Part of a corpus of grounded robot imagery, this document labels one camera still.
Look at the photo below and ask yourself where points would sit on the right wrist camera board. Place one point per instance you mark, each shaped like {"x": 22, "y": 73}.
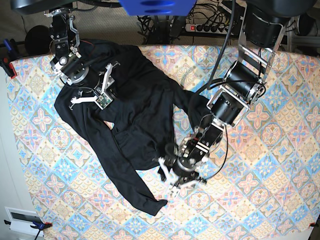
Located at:
{"x": 103, "y": 100}

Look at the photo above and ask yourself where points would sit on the black t-shirt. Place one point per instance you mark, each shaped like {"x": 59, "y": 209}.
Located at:
{"x": 134, "y": 129}

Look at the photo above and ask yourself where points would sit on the orange clamp bottom right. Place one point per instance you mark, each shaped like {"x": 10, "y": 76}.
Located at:
{"x": 314, "y": 225}

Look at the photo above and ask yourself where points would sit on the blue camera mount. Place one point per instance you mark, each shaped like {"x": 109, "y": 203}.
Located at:
{"x": 157, "y": 7}

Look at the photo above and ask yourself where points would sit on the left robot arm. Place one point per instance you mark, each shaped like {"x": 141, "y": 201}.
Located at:
{"x": 260, "y": 35}

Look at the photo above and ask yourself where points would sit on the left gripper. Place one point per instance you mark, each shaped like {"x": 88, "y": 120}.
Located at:
{"x": 173, "y": 172}

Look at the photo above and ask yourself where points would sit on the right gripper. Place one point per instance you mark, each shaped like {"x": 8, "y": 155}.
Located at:
{"x": 95, "y": 84}

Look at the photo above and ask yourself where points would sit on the blue clamp bottom left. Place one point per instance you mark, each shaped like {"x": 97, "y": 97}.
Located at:
{"x": 37, "y": 225}

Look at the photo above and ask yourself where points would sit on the black round stool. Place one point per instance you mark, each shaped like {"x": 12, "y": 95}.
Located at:
{"x": 37, "y": 40}

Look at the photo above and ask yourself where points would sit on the patterned tablecloth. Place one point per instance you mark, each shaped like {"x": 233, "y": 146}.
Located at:
{"x": 264, "y": 177}

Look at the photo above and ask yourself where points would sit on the white wall vent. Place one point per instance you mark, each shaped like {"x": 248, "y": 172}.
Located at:
{"x": 22, "y": 220}

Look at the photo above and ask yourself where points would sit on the red black clamp left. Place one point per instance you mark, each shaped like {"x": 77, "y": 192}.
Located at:
{"x": 8, "y": 67}

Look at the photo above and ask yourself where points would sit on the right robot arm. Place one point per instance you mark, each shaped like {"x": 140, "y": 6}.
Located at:
{"x": 72, "y": 68}

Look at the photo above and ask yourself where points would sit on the white power strip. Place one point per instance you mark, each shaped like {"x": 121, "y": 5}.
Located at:
{"x": 206, "y": 28}

